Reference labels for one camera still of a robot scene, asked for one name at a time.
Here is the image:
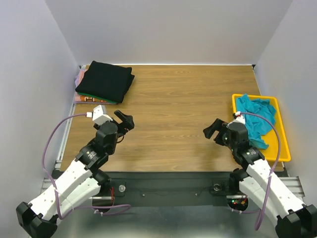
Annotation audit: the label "teal t shirt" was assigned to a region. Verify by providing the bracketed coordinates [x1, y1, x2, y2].
[235, 94, 276, 149]

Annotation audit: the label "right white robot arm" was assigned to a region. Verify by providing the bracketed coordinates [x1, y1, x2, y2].
[203, 116, 317, 238]

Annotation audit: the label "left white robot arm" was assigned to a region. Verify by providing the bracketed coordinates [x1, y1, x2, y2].
[16, 105, 135, 238]

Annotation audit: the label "yellow plastic tray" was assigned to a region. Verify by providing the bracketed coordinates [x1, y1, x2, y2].
[232, 94, 291, 162]

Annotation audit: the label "black folded t shirt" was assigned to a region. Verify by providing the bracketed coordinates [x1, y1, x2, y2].
[75, 61, 135, 103]

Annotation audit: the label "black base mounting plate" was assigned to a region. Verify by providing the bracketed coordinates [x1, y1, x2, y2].
[49, 171, 290, 208]

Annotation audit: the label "lilac folded t shirt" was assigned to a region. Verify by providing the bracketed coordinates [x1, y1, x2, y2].
[75, 69, 87, 87]

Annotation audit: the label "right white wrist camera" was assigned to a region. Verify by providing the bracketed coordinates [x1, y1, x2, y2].
[228, 115, 246, 125]

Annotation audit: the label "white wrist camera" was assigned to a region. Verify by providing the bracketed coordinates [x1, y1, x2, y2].
[228, 115, 246, 125]
[92, 105, 113, 125]

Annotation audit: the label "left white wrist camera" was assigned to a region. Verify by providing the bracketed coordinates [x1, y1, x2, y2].
[92, 105, 113, 125]

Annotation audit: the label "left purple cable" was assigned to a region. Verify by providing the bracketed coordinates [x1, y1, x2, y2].
[41, 112, 132, 220]

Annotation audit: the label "purple cable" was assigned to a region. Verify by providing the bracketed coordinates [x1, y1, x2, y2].
[41, 112, 132, 220]
[231, 111, 281, 231]

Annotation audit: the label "aluminium extrusion rail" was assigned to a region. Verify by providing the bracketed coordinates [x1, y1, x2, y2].
[39, 175, 306, 199]

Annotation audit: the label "left side aluminium rail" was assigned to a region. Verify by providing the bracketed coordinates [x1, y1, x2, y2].
[54, 102, 75, 170]

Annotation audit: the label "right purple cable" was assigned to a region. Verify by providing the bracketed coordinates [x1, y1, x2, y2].
[231, 111, 281, 231]

